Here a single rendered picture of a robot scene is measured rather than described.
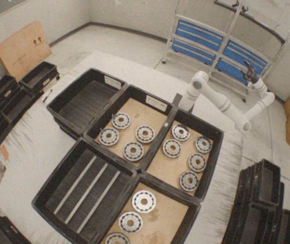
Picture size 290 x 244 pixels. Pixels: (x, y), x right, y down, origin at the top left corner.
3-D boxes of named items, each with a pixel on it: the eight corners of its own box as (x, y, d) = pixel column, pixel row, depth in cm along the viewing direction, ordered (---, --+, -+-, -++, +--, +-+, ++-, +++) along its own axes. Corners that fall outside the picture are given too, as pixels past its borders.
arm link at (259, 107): (259, 109, 87) (266, 110, 78) (236, 132, 91) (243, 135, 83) (254, 99, 86) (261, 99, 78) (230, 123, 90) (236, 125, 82)
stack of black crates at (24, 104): (34, 105, 159) (23, 87, 130) (46, 114, 154) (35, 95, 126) (15, 127, 138) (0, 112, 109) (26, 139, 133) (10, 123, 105)
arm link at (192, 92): (198, 67, 81) (189, 85, 96) (194, 74, 77) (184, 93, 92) (212, 74, 80) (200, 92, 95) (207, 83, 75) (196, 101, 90)
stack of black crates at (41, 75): (54, 85, 180) (43, 60, 142) (67, 92, 175) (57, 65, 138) (34, 104, 159) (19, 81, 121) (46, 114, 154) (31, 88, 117)
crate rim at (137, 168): (129, 86, 85) (129, 83, 83) (175, 108, 79) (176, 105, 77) (83, 137, 64) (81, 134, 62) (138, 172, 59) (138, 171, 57)
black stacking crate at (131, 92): (128, 97, 93) (129, 84, 83) (170, 118, 87) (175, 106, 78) (88, 145, 72) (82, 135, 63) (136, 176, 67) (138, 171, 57)
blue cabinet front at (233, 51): (215, 67, 216) (228, 39, 169) (250, 86, 205) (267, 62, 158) (215, 68, 215) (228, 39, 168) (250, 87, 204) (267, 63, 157)
